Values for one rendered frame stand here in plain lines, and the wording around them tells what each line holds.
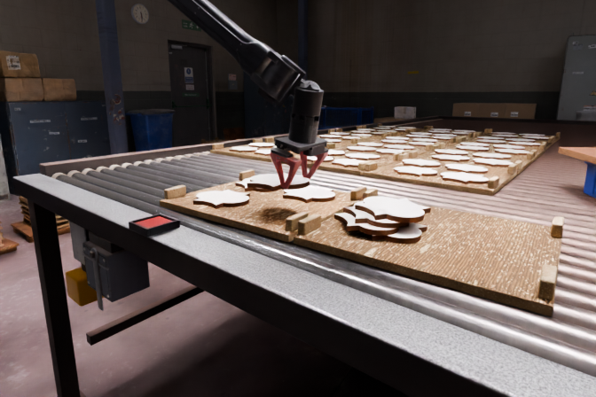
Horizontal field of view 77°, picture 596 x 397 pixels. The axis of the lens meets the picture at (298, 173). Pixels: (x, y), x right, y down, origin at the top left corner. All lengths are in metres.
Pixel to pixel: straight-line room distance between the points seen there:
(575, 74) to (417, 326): 6.74
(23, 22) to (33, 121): 1.33
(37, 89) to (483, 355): 5.48
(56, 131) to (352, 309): 5.25
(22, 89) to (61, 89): 0.42
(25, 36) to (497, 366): 5.99
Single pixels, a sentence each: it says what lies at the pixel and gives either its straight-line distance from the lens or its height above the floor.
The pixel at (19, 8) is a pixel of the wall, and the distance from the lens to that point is 6.15.
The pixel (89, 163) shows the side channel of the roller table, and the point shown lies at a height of 0.94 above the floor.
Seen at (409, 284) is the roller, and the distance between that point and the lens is 0.62.
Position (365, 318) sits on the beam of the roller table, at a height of 0.92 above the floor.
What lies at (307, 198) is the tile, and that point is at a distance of 0.93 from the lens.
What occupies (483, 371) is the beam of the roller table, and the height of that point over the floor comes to 0.92.
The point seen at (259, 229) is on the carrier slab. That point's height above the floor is 0.93.
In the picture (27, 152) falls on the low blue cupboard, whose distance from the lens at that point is 5.50.
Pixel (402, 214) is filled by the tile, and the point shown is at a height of 0.98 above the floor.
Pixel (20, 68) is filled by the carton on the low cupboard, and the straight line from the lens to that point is 5.57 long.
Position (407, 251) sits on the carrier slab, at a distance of 0.68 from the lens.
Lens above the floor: 1.20
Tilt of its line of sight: 12 degrees down
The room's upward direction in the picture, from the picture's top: straight up
